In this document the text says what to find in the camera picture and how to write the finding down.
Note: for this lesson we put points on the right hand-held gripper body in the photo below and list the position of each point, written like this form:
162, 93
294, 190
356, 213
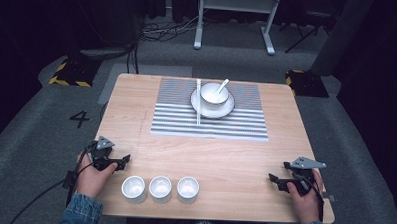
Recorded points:
303, 172

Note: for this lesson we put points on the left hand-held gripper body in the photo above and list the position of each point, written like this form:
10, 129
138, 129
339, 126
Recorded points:
101, 152

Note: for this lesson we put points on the person's left hand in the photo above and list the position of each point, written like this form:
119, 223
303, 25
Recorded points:
92, 180

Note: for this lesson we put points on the person's right hand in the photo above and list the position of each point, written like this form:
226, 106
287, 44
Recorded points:
305, 205

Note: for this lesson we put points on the small white cup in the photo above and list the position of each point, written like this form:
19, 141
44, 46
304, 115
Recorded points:
133, 188
188, 188
160, 188

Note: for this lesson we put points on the grey striped placemat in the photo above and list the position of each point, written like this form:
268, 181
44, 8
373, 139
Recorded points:
176, 121

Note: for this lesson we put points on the yellow black striped floor plate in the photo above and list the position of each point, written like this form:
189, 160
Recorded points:
72, 72
306, 83

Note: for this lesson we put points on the white plate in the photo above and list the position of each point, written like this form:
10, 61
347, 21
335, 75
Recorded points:
220, 112

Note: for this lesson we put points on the white chopstick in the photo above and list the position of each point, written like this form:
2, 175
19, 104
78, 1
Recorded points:
197, 105

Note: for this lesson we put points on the white bowl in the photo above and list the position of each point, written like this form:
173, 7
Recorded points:
212, 96

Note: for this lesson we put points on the white spoon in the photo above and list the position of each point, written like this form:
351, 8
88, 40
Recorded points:
222, 85

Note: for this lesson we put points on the black tripod stand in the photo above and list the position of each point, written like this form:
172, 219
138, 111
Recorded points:
306, 29

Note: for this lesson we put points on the white metal stand frame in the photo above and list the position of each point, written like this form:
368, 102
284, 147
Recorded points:
237, 5

